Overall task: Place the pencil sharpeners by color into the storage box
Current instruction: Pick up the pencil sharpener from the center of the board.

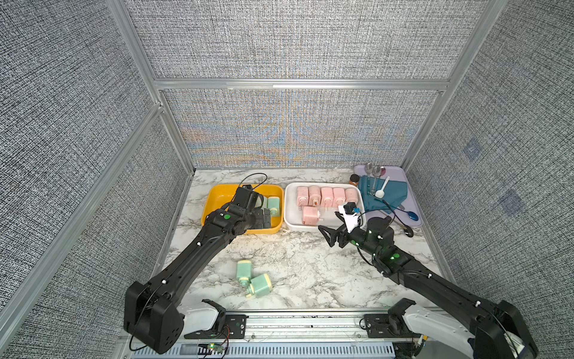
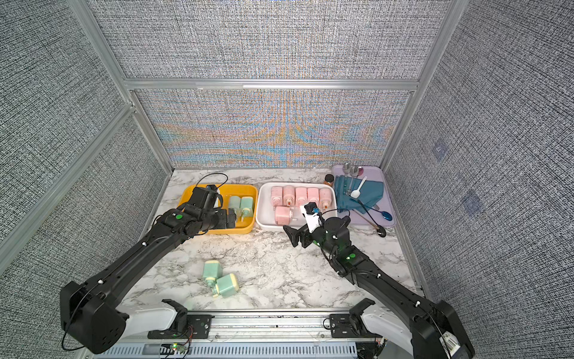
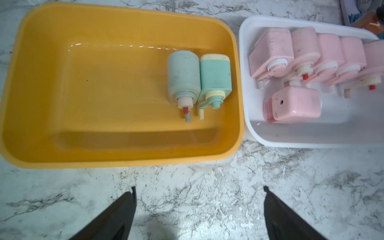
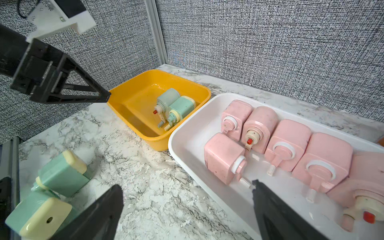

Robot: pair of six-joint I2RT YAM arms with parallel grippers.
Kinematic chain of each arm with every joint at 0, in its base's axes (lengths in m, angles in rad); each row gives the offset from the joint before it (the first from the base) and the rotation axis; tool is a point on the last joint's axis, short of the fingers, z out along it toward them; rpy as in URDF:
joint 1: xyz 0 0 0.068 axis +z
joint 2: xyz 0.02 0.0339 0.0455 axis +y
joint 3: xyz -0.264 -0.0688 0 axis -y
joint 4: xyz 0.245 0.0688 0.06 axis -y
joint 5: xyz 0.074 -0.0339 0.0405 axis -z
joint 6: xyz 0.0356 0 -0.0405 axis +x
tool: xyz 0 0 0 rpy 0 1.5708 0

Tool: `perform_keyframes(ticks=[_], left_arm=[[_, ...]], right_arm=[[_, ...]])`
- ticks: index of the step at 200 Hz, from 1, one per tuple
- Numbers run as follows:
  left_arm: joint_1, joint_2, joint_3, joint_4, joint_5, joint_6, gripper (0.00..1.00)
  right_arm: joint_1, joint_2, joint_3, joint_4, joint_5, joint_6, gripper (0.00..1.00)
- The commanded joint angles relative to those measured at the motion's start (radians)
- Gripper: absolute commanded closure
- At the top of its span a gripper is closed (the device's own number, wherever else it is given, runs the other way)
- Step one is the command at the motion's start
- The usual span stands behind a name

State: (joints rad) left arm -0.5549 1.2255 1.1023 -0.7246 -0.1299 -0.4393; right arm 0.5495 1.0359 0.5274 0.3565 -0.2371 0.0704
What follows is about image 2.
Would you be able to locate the pink sharpener front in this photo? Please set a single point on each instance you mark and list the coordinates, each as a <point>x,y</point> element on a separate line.
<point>283,215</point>

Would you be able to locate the white storage box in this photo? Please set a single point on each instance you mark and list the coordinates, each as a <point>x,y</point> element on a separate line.
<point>265,213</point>

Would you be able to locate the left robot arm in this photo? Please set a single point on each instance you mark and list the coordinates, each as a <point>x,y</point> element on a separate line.
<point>90,311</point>

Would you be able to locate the green sharpener front yellow cap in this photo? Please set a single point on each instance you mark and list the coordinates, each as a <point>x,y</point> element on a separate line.
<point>225,286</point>

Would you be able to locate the yellow storage box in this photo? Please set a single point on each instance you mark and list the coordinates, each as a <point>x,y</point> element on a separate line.
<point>240,190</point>

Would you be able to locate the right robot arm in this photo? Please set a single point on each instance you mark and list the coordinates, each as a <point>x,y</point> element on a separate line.
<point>419,326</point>

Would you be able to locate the black spoon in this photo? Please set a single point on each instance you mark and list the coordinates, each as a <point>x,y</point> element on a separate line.
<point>379,229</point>

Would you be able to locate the teal cloth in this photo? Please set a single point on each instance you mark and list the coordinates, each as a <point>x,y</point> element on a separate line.
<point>370,194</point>

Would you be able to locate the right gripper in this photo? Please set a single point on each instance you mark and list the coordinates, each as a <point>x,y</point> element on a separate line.
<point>306,234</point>

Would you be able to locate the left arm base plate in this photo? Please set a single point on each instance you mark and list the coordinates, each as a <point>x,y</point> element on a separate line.
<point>194,326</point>

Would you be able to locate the lavender tray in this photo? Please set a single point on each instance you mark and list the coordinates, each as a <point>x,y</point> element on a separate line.
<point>372,174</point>

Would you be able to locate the aluminium front rail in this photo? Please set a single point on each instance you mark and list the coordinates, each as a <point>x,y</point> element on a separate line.
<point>262,334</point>

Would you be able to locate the orange spice jar black lid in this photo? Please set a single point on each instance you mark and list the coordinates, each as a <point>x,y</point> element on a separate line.
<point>329,179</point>

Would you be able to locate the silver ornate spoon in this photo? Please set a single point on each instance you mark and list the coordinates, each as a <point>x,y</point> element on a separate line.
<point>358,170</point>

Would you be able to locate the blue spoon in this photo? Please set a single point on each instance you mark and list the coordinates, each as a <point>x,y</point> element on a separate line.
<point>385,214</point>

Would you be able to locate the white plastic spoon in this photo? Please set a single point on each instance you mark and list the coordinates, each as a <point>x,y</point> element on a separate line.
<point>357,192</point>

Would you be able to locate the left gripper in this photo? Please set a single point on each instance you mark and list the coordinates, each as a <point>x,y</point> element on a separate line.
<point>224,223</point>

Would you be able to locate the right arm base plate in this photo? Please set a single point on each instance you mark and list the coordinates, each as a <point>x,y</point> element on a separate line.
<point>345,326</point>

